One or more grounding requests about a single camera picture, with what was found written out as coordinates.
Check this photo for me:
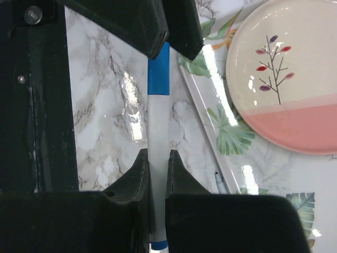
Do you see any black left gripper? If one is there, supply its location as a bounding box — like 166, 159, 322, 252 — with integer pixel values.
1, 1, 79, 192

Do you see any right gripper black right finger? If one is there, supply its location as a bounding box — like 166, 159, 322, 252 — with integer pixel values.
165, 150, 310, 252

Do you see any floral serving tray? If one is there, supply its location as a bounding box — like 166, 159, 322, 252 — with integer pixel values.
177, 1, 336, 252

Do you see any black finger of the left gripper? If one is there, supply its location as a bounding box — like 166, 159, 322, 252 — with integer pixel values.
162, 0, 203, 61
58, 0, 169, 59

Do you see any white marker blue cap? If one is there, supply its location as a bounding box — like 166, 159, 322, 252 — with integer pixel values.
147, 42, 170, 251
214, 172, 230, 194

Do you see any cream and pink plate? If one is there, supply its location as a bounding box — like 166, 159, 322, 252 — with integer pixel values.
226, 1, 336, 154

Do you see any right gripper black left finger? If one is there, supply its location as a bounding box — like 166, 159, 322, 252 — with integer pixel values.
1, 149, 150, 252

